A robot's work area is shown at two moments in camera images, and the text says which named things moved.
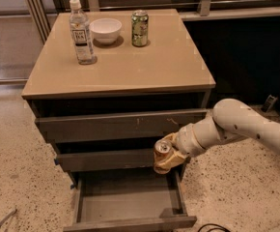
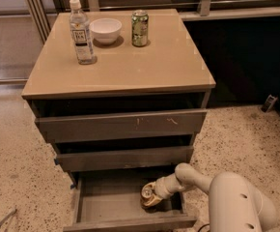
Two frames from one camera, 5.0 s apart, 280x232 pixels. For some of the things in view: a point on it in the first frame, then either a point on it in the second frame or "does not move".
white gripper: (187, 141) → (162, 188)
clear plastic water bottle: (80, 29) does not move
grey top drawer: (117, 125) does not move
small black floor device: (268, 103) does not move
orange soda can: (161, 149) → (146, 194)
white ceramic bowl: (105, 31) does not move
